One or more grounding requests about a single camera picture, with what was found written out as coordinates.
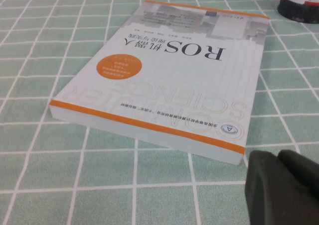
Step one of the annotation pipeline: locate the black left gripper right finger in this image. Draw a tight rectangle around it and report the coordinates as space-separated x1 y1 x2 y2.
277 149 319 206

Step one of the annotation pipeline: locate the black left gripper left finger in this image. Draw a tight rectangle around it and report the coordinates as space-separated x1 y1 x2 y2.
245 149 319 225

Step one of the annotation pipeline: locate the black mesh pen holder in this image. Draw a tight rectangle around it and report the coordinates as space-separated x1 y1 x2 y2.
277 0 319 24

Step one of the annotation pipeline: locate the white orange ROS book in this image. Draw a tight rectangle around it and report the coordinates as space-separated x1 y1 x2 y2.
49 0 270 166

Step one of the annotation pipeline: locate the green white checked tablecloth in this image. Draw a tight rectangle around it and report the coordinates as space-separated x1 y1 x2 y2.
0 0 319 225

